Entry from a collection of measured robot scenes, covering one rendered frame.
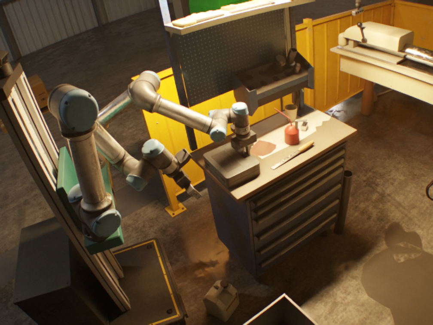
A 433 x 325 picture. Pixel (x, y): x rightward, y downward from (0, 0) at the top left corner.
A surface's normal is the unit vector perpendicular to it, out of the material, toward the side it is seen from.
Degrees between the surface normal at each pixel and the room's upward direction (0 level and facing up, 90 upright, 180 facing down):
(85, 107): 83
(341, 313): 0
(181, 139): 90
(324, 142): 0
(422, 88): 90
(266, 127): 0
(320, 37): 90
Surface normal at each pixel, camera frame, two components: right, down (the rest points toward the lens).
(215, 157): -0.15, -0.77
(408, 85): -0.81, 0.45
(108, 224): 0.69, 0.47
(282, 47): 0.51, 0.47
